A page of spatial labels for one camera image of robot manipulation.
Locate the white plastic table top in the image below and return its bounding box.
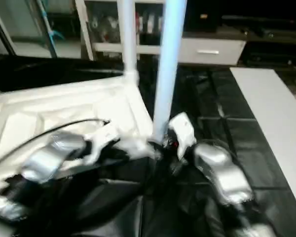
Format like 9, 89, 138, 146
0, 74, 162, 181

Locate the white plastic table leg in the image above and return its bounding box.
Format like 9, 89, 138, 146
119, 0, 141, 85
151, 0, 189, 145

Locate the black work mat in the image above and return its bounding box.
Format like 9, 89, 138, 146
0, 54, 296, 237

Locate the white drawer unit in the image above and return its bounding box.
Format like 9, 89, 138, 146
180, 39, 247, 66

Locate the white flat panel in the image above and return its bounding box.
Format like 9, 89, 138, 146
230, 68, 296, 220

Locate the white glass-door cabinet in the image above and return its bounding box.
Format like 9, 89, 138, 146
75, 0, 189, 62

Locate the black box with yellow label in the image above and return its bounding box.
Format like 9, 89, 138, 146
185, 0, 222, 33

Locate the dark wooden TV bench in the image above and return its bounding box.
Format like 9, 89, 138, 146
222, 15, 296, 69

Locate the blue metal stand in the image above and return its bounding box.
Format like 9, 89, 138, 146
37, 0, 66, 46

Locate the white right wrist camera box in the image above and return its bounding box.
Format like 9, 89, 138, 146
167, 112, 197, 161

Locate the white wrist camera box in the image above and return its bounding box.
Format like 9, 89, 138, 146
84, 123, 121, 164
167, 112, 197, 161

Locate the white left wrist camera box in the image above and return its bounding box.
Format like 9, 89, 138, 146
84, 123, 121, 164

